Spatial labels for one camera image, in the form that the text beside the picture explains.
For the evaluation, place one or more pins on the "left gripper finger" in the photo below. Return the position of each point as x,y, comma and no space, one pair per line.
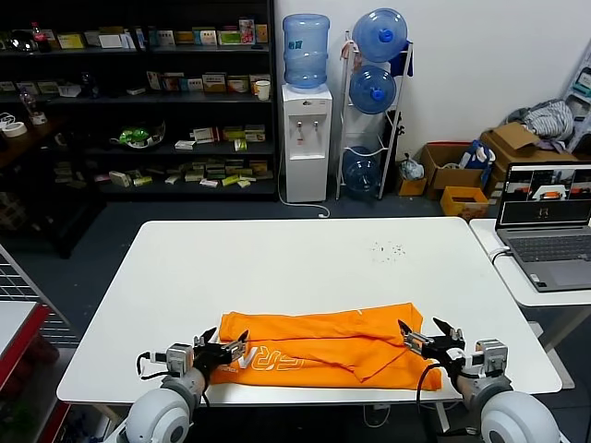
207,337
237,347

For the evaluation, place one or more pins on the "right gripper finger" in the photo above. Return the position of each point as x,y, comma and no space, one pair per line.
452,334
415,340

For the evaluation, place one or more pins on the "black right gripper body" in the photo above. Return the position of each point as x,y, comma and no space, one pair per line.
442,351

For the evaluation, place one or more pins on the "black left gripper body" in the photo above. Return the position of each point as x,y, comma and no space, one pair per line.
210,356

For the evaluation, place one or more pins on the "orange t-shirt with white print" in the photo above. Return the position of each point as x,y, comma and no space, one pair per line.
323,341

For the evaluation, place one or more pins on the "grey clothes pile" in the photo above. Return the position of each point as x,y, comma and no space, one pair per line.
549,117

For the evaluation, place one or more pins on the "white side table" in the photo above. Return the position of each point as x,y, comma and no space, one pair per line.
512,281

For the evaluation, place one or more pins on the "grey open laptop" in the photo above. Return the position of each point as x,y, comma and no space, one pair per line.
549,249

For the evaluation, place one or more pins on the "orange open box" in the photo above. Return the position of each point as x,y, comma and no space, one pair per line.
464,205

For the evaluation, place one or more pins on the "small yellow cardboard box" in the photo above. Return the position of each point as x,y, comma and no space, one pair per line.
412,187

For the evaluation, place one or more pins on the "flat white red box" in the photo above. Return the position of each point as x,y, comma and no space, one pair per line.
209,183

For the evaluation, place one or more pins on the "large open cardboard box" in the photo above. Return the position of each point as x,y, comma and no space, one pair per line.
454,177

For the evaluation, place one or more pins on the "lime flat box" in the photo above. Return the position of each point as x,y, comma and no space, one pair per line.
230,181

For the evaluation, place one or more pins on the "grey plastic bag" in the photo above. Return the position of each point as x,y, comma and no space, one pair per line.
412,169

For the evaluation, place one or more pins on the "cream box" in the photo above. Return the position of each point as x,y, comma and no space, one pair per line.
119,178

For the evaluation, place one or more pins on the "blue and white bag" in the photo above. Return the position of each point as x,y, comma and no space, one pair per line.
478,154

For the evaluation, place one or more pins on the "small lime green box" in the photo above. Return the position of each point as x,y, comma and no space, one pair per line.
241,145

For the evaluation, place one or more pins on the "white red striped box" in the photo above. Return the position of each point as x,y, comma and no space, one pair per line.
205,135

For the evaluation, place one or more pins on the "black stand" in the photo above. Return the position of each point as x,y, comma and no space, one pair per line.
394,138

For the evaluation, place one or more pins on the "yellow green box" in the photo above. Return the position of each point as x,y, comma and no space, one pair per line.
235,134

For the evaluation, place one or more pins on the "cardboard box with open flaps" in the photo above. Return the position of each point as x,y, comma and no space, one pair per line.
517,136

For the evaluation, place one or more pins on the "white yellow box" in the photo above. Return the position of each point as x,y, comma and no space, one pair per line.
255,133

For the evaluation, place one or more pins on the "bowl with green fruit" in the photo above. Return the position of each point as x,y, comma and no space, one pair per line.
136,136

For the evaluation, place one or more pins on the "white water dispenser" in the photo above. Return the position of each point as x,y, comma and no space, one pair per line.
307,143

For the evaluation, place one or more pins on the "black shelving unit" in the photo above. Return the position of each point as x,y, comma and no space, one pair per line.
138,108

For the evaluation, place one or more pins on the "white paper cup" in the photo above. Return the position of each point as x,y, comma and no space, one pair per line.
262,90

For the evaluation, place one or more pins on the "white red print box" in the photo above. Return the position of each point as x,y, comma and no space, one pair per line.
237,84

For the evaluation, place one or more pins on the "white orange print box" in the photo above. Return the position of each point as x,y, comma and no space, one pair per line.
172,82

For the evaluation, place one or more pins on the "slim white upright box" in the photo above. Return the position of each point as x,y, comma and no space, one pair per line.
153,80

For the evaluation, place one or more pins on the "white plastic drawer rack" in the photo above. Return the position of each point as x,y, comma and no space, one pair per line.
582,92

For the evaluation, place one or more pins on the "dark blue bottle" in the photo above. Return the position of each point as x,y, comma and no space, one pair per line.
90,84

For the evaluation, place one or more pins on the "white tape roll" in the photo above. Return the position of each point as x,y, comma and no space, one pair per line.
14,129

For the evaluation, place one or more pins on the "clear plastic bottle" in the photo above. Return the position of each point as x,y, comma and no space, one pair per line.
32,108

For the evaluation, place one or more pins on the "white teal medicine box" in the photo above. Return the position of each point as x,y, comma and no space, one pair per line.
204,36

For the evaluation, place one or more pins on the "wide yellow medicine box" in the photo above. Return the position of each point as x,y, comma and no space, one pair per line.
184,37

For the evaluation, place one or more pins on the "upright blue water jug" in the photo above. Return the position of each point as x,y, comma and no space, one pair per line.
306,51

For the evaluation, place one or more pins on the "tilted blue water jug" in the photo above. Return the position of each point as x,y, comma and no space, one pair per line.
380,36

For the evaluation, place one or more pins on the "tall pink printed box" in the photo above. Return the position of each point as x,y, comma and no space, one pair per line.
246,31

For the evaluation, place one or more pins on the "small orange upright box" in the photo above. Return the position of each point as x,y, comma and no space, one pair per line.
261,33

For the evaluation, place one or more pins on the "plain white box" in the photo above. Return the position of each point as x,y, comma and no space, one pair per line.
111,41

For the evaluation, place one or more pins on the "cola bottle red label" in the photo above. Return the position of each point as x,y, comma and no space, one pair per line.
38,37

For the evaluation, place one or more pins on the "shiny glass bowl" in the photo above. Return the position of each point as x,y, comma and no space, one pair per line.
23,40

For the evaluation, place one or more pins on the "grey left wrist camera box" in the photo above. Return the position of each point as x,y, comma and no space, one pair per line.
179,359

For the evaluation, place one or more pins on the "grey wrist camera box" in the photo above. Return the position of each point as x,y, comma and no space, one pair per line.
179,359
489,357

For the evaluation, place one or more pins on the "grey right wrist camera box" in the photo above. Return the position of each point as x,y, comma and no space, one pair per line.
489,357

